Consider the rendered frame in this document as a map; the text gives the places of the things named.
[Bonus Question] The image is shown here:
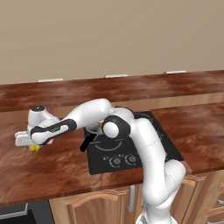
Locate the wooden cupboard door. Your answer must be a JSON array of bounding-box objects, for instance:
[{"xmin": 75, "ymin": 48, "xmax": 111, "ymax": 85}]
[
  {"xmin": 169, "ymin": 174, "xmax": 217, "ymax": 224},
  {"xmin": 48, "ymin": 187, "xmax": 131, "ymax": 224}
]

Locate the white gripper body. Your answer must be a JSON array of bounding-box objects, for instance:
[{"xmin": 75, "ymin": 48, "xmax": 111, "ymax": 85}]
[{"xmin": 14, "ymin": 130, "xmax": 33, "ymax": 147}]

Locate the silver dishwasher handle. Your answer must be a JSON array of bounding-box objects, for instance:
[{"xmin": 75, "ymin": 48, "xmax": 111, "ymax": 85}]
[{"xmin": 0, "ymin": 203, "xmax": 29, "ymax": 221}]

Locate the pan with black handle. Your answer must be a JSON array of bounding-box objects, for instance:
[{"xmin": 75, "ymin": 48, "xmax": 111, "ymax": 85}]
[{"xmin": 79, "ymin": 124, "xmax": 103, "ymax": 153}]

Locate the white stool top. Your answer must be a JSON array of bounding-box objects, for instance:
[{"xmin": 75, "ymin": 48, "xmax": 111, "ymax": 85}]
[
  {"xmin": 164, "ymin": 69, "xmax": 188, "ymax": 74},
  {"xmin": 38, "ymin": 77, "xmax": 65, "ymax": 83},
  {"xmin": 104, "ymin": 73, "xmax": 130, "ymax": 79}
]

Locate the wooden drawer front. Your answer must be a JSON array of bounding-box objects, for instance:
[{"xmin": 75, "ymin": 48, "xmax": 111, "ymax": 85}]
[{"xmin": 204, "ymin": 170, "xmax": 224, "ymax": 224}]

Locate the grey hob knob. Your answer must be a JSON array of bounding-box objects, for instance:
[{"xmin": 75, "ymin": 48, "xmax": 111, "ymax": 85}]
[
  {"xmin": 112, "ymin": 156, "xmax": 123, "ymax": 166},
  {"xmin": 127, "ymin": 154, "xmax": 137, "ymax": 165}
]

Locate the black dishwasher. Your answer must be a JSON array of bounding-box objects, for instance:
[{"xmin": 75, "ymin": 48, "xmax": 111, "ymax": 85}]
[{"xmin": 0, "ymin": 199, "xmax": 55, "ymax": 224}]

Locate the silver cupboard handle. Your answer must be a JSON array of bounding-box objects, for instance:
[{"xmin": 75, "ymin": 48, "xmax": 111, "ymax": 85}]
[{"xmin": 128, "ymin": 185, "xmax": 137, "ymax": 213}]

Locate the yellow lemon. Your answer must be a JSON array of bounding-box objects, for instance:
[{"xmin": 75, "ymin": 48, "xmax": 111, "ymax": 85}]
[{"xmin": 28, "ymin": 144, "xmax": 41, "ymax": 153}]

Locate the black hob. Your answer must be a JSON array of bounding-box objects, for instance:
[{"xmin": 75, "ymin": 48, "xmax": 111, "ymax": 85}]
[{"xmin": 82, "ymin": 110, "xmax": 185, "ymax": 176}]

